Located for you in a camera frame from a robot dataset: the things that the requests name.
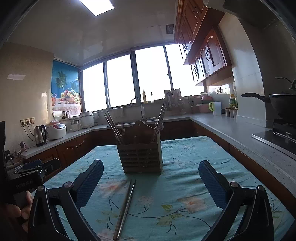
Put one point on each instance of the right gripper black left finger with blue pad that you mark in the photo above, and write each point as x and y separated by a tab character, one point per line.
44	219

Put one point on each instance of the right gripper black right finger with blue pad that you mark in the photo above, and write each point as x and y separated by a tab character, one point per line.
257	220

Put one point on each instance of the person's left hand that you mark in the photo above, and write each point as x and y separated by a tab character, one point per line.
9	212

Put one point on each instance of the stainless electric kettle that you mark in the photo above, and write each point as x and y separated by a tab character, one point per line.
40	135

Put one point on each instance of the white red rice cooker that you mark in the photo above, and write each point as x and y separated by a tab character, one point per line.
55	130

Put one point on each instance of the teal floral tablecloth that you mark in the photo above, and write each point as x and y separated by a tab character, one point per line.
174	205

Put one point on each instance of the white slow cooker pot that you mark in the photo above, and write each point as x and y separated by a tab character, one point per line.
86	119

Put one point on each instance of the fruit beach poster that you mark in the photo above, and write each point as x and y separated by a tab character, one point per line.
65	88

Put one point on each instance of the brown wooden utensil holder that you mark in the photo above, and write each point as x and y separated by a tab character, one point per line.
139	152

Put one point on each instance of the steel fork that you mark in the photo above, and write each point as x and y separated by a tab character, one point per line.
122	131

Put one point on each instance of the black frying pan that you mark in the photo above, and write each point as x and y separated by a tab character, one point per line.
282	103

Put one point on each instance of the yellow green drink bottle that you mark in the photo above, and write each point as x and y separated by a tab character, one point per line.
232	100

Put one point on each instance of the pink plastic basin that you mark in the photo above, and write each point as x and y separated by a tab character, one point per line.
203	107

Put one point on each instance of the dish drying rack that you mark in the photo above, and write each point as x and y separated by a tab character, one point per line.
174	101

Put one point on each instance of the yellow dish soap bottle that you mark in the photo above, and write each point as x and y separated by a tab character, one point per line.
144	97

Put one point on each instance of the ceiling light panel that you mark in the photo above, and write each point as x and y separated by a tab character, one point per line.
97	7

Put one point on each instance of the dark wood upper cabinets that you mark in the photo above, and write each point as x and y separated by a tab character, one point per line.
201	44

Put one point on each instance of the wall power socket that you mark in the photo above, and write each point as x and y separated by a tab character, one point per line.
27	121

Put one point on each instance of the white jug green handle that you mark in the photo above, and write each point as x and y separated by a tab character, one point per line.
216	107

